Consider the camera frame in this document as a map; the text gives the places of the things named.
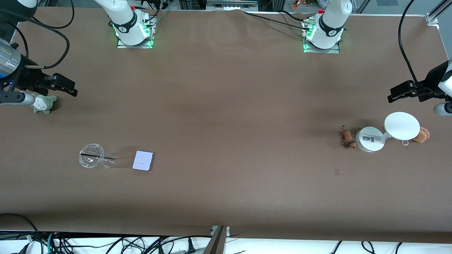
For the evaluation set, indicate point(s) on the aluminium profile post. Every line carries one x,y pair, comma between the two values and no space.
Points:
217,241

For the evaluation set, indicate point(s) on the white round desk lamp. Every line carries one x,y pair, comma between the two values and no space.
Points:
400,125

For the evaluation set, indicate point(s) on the black straw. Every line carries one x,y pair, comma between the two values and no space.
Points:
90,154

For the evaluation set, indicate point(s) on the black power plug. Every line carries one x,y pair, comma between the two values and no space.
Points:
191,246

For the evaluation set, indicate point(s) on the lavender square box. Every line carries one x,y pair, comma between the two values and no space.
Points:
143,161

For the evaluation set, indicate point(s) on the brown paper table cover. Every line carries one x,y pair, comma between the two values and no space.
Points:
229,88

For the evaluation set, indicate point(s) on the silver metal bar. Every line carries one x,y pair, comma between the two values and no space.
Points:
231,4

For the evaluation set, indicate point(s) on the small toy figure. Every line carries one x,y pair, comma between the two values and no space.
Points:
297,4

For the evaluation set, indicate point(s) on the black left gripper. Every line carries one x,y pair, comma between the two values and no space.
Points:
431,82

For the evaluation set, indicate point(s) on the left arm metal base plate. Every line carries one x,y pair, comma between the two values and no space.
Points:
333,50

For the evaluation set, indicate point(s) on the clear plastic cup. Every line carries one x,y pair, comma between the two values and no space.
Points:
93,157

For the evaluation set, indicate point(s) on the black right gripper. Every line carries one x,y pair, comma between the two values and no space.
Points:
27,77

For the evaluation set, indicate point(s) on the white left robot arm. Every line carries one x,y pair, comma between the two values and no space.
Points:
332,17

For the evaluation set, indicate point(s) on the grey totoro plush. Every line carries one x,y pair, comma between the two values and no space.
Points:
44,105

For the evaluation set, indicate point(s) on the small brown plush toy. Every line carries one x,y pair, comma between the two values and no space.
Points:
347,137

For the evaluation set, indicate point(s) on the aluminium frame corner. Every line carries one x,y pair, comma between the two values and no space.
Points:
436,14

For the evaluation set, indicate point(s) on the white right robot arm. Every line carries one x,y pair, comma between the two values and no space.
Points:
123,17

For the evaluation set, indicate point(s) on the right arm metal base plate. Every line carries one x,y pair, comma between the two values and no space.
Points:
139,45

